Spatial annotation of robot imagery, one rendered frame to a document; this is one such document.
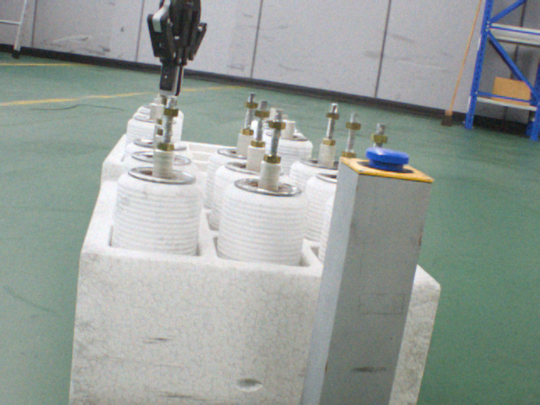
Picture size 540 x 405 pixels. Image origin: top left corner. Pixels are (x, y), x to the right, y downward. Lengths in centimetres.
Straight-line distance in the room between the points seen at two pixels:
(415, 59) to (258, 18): 153
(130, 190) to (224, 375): 22
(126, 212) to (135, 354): 15
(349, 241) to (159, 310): 24
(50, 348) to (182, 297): 26
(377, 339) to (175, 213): 25
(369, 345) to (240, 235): 21
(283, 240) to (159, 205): 14
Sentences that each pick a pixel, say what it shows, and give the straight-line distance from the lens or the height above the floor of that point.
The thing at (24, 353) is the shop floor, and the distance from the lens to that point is 100.
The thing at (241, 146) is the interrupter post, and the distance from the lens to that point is 109.
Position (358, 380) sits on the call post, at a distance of 74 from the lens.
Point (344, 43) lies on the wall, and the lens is 734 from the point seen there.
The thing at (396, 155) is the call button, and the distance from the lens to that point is 70.
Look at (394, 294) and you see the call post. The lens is 71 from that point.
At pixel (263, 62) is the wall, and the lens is 749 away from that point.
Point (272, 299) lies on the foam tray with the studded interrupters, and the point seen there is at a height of 15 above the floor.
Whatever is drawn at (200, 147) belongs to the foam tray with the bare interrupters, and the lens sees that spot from 169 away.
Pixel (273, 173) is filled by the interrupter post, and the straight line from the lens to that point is 86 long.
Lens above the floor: 41
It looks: 11 degrees down
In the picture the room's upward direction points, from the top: 8 degrees clockwise
